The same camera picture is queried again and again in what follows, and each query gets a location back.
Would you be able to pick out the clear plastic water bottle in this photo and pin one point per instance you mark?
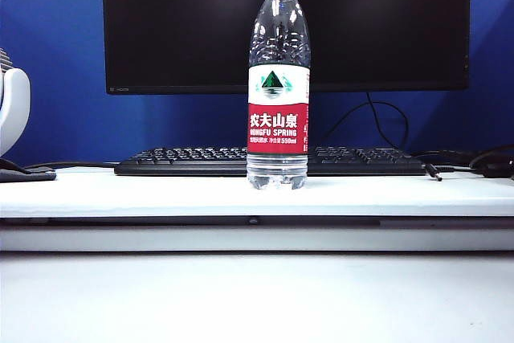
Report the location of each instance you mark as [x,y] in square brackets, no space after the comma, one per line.
[277,122]

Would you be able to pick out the black computer keyboard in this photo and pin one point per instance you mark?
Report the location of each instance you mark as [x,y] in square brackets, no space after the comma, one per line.
[361,160]

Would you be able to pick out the black computer monitor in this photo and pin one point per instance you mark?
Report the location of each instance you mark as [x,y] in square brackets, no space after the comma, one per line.
[381,17]

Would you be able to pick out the blue office partition panel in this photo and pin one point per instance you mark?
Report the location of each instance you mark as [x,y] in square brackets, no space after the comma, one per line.
[60,78]

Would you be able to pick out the black Logitech computer mouse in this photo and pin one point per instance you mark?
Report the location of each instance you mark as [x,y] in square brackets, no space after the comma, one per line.
[497,169]

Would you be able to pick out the white rounded plastic stand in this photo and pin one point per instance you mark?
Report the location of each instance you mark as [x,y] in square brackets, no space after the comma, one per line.
[14,110]

